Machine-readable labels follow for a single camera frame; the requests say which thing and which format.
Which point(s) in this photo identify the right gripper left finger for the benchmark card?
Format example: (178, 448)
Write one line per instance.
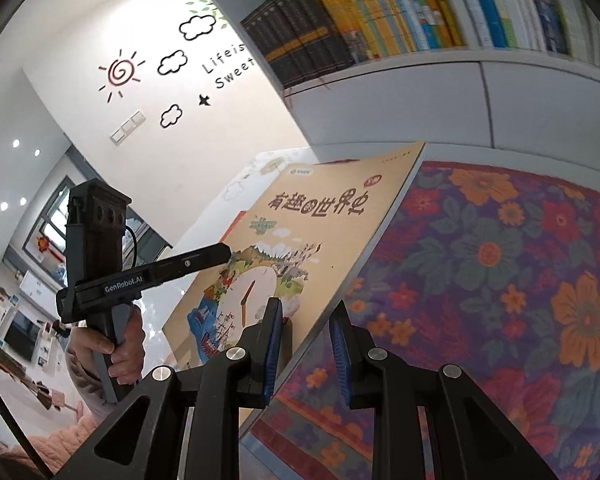
(185, 424)

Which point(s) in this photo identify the wall mounted television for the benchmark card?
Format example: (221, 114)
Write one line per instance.
(22, 336)

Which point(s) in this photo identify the beige world history book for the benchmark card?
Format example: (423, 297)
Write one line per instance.
(298, 242)

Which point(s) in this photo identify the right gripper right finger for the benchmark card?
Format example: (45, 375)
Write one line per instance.
(417, 412)

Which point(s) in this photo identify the yellow orange book row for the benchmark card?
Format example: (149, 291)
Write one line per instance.
(374, 29)

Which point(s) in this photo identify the red Pinocchio book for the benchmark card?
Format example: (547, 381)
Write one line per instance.
(241, 214)

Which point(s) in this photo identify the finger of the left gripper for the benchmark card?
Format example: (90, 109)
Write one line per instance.
(176, 267)

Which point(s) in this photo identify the floral quilted mat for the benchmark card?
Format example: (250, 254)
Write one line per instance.
(498, 271)

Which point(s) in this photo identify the white bookshelf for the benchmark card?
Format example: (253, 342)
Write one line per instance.
(531, 103)

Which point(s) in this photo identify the mixed upright book row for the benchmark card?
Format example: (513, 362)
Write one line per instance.
(563, 27)

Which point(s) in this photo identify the person left hand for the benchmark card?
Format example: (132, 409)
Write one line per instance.
(127, 358)

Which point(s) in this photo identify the black book set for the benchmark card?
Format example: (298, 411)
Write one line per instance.
(299, 40)

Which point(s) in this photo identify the left grey sleeve forearm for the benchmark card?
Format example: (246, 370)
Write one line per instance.
(92, 389)

